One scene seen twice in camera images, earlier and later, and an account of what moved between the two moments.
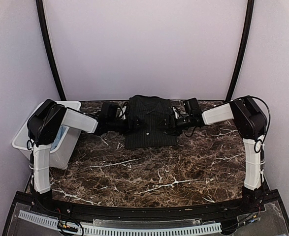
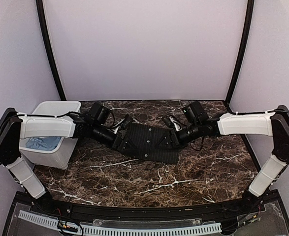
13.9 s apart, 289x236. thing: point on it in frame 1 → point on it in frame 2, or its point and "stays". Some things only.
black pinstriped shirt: (151, 124) → (148, 142)
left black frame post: (41, 13) stays
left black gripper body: (114, 125) → (97, 134)
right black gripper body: (185, 123) → (184, 138)
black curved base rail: (259, 213) stays
